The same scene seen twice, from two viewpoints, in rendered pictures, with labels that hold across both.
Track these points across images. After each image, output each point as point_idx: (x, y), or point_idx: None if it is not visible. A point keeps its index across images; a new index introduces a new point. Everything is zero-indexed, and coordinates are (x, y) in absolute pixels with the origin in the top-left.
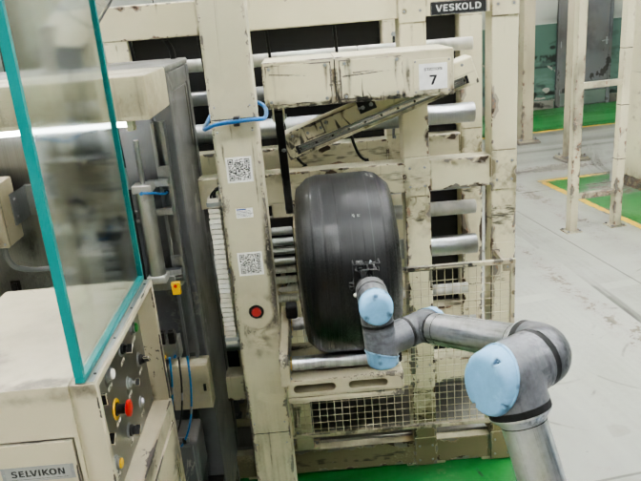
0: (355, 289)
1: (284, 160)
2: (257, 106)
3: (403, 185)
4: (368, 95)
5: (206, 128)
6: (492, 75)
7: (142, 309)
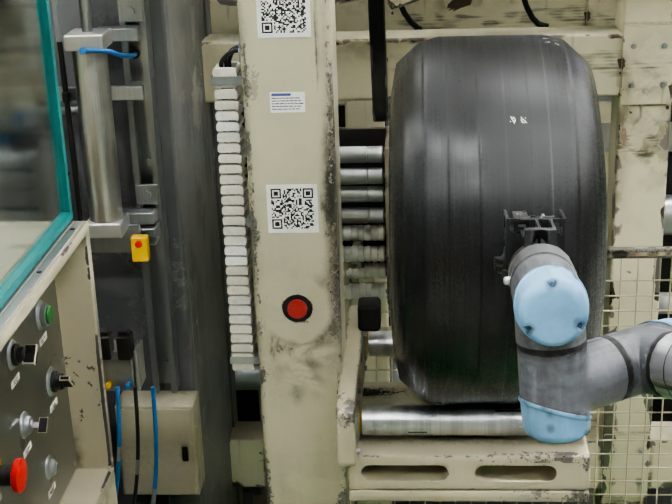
0: (506, 271)
1: (378, 9)
2: None
3: (616, 80)
4: None
5: None
6: None
7: (66, 281)
